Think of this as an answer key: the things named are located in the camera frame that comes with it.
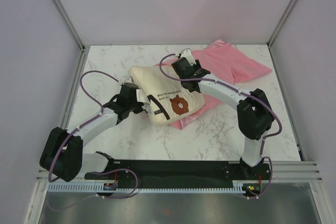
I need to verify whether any cream pillow with bear print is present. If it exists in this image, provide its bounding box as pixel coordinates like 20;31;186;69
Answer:
129;65;205;126

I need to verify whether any pink satin pillowcase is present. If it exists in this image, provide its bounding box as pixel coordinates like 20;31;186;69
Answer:
170;40;272;130

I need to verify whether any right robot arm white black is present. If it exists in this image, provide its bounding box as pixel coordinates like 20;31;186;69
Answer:
172;57;279;179

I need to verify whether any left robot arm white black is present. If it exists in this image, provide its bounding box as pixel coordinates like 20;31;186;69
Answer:
39;82;144;183

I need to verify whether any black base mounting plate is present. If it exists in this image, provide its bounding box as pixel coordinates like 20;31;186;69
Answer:
83;158;272;189

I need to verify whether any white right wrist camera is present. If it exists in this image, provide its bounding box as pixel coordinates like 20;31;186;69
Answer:
178;48;196;66

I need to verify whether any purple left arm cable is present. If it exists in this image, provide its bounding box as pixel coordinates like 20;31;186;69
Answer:
48;70;139;199

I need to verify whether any white slotted cable duct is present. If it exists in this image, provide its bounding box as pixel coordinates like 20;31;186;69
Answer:
47;182;245;194

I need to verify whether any left aluminium frame post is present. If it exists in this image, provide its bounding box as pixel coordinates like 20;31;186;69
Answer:
51;0;85;52

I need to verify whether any aluminium frame post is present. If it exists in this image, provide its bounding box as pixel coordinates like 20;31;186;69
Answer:
267;0;299;48
51;0;85;52

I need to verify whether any right aluminium frame post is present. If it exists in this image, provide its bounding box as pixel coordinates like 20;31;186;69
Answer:
267;0;299;48

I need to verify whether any aluminium front rail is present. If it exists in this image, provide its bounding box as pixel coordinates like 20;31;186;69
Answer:
36;159;323;183

